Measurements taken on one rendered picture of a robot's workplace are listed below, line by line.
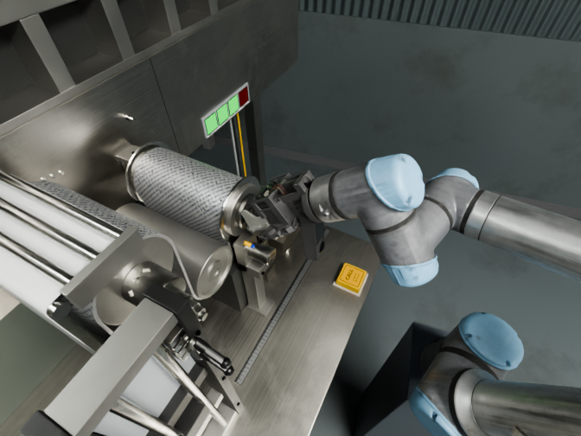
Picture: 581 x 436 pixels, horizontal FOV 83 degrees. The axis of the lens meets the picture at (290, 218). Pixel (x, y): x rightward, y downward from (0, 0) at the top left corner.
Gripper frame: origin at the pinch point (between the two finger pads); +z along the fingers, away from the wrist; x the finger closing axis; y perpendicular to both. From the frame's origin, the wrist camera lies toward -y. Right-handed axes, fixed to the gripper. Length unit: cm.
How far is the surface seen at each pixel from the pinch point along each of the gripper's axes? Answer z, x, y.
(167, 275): -7.9, 21.6, 9.4
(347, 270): 6.6, -18.7, -35.4
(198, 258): 4.8, 11.7, 3.2
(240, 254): 5.2, 4.3, -3.8
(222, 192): 0.5, 0.5, 9.5
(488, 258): 14, -128, -149
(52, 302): -9.5, 32.3, 17.6
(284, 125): 120, -156, -21
